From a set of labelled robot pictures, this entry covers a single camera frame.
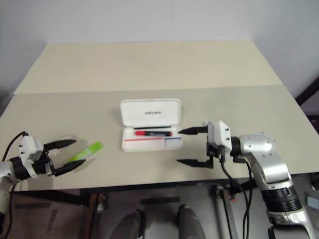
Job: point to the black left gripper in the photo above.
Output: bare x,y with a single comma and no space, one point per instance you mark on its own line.
43,164

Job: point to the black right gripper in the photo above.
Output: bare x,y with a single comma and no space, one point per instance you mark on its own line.
215,153

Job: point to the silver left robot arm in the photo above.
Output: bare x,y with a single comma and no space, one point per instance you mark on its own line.
6,174

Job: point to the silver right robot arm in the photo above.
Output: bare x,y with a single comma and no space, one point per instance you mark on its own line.
259,147

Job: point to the green marker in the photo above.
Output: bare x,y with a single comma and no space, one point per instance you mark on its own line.
87,152

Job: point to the red marker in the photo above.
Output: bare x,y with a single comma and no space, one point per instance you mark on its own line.
153,133

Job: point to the white pencil case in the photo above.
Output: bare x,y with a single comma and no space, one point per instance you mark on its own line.
149,113

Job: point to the rusty table leg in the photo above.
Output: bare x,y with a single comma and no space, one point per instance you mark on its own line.
97,201

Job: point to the dark furniture piece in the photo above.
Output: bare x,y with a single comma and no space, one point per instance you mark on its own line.
310,97

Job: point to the small grey box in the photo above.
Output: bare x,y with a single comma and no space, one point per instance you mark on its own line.
311,200

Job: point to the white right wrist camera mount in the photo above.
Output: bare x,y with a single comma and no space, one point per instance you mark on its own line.
221,135

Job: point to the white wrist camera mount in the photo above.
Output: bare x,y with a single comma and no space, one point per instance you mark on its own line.
28,145
221,135

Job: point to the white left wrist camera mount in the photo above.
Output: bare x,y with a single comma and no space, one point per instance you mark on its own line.
28,145

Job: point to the black table frame bar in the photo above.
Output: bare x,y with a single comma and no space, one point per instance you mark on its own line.
49,196

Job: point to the metal table leg frame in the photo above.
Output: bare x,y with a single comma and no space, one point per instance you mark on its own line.
224,211

